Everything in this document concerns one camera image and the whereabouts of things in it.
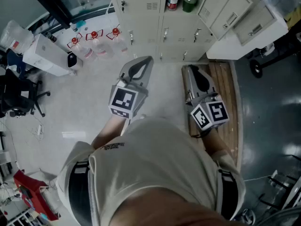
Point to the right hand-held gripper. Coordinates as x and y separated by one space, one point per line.
211 112

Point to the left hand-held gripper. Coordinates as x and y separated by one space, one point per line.
123 98

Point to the beige metal locker cabinet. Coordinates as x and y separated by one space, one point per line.
141 32

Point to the green bottle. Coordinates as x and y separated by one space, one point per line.
189 5

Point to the person's left forearm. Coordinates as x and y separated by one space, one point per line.
105 133

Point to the person's right forearm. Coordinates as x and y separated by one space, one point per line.
216 145

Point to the wooden pallet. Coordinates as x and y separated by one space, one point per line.
225 86

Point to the white desk unit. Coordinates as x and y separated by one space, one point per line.
235 48

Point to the black wheeled cart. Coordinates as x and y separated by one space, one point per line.
255 69

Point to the white device with black face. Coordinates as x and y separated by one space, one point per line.
71 60

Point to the black key in lock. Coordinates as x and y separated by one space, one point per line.
122 7

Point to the small clear bottle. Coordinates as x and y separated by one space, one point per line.
74 27

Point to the person's beige shirt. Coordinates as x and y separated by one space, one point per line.
152 161

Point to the brown cup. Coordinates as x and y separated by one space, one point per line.
51 37

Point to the white box appliance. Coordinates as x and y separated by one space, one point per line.
44 53

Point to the black framed glass partition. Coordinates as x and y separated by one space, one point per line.
54 13

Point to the white power strip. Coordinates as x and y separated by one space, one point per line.
39 129

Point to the black office chair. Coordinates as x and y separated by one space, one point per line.
16 91

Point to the clear plastic bag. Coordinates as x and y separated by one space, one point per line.
16 36

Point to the red box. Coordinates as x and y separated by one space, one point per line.
33 189

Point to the white shelf rack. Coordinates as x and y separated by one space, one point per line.
21 216

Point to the metal frame rack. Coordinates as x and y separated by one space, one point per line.
282 185

